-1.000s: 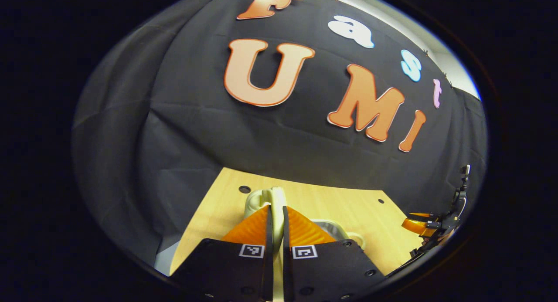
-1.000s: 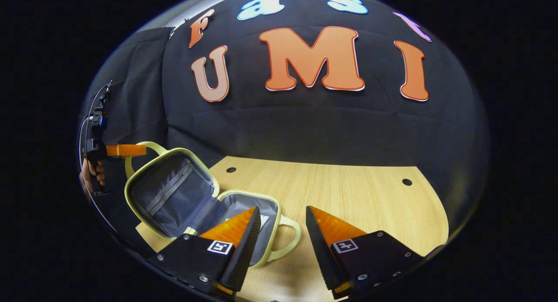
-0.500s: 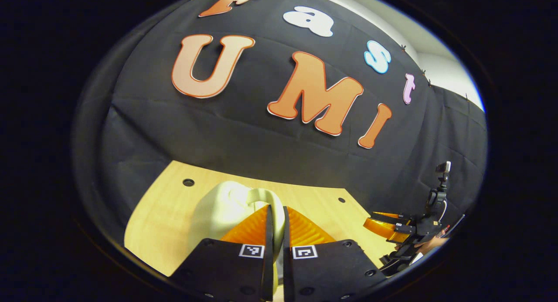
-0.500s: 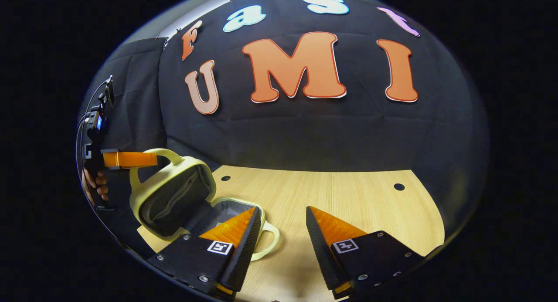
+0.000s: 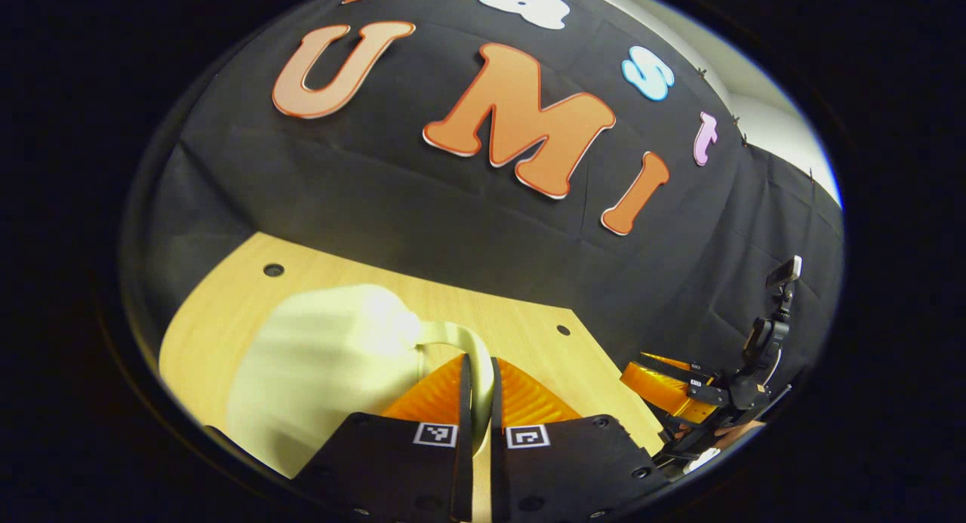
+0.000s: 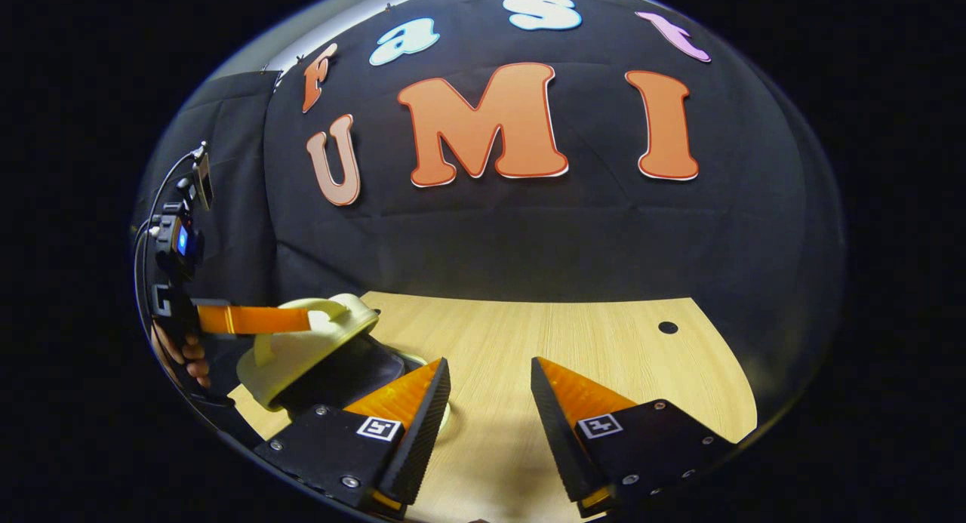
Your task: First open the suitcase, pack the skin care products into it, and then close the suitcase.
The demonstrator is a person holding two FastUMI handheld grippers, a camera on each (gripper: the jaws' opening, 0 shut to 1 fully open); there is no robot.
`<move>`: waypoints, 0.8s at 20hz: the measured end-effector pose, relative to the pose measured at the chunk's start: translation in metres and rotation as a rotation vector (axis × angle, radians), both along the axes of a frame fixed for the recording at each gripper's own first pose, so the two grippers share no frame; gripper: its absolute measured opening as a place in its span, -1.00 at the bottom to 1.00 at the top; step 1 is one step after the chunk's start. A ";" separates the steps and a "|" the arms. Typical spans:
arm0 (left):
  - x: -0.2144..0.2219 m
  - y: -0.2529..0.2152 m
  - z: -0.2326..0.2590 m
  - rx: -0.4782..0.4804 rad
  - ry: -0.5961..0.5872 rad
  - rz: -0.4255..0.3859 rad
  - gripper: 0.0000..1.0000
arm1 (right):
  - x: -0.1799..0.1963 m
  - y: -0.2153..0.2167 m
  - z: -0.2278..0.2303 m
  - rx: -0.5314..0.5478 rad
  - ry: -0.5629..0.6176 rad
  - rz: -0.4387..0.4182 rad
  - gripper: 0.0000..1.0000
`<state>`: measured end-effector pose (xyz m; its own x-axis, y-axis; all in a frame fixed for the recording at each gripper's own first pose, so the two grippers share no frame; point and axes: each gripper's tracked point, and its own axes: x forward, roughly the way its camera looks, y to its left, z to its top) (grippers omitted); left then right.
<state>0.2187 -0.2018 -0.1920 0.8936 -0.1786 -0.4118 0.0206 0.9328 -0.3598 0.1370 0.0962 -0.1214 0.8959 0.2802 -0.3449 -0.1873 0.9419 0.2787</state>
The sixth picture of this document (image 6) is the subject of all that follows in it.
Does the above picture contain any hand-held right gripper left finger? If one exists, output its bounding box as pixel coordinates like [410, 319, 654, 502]
[253, 357, 452, 520]

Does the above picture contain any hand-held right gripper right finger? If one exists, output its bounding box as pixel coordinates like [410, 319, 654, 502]
[530, 355, 739, 519]

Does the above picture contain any cream suitcase with grey lining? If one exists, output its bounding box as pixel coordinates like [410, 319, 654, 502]
[235, 293, 454, 433]

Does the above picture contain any black backdrop cloth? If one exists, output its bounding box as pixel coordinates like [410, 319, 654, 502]
[136, 0, 846, 433]

